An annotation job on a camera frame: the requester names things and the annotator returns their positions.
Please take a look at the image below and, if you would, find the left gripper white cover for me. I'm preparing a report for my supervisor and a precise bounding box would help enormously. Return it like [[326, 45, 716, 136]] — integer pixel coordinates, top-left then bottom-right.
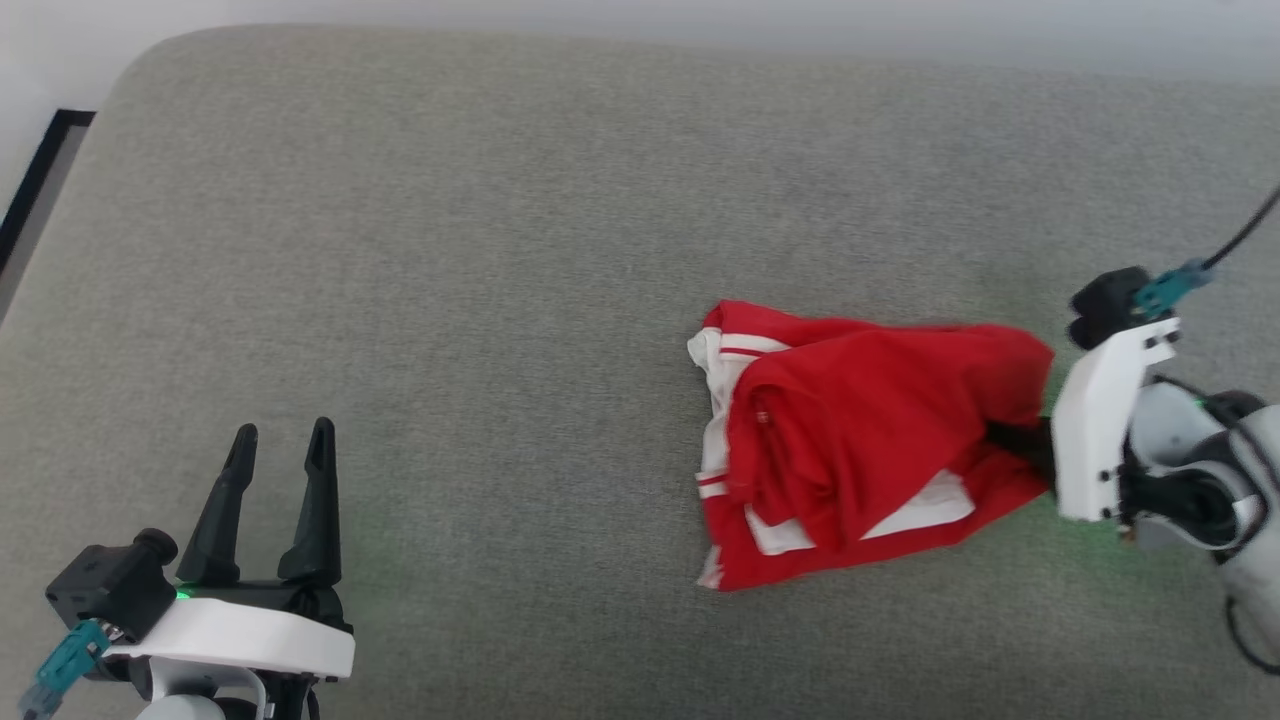
[[105, 417, 356, 720]]

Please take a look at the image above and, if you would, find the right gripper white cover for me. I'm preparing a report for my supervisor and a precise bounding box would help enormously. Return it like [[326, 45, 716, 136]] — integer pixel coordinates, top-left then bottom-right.
[[985, 315, 1183, 523]]

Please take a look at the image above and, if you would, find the red and white jersey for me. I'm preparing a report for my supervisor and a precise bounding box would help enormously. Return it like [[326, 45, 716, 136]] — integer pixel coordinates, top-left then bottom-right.
[[687, 300, 1057, 593]]

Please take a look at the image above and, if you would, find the left camera cable teal plug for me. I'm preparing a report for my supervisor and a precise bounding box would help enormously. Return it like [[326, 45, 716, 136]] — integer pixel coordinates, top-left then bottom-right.
[[20, 620, 109, 717]]

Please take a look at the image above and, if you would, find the black frame strip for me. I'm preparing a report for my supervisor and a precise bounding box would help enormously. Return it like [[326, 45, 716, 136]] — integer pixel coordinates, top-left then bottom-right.
[[0, 108, 96, 276]]

